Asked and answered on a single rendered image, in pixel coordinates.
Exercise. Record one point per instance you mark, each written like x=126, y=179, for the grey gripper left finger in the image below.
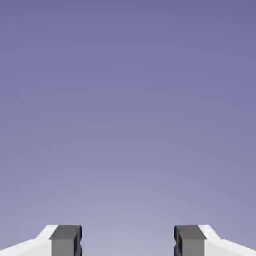
x=64, y=242

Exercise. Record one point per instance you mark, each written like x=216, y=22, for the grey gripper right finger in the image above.
x=192, y=242

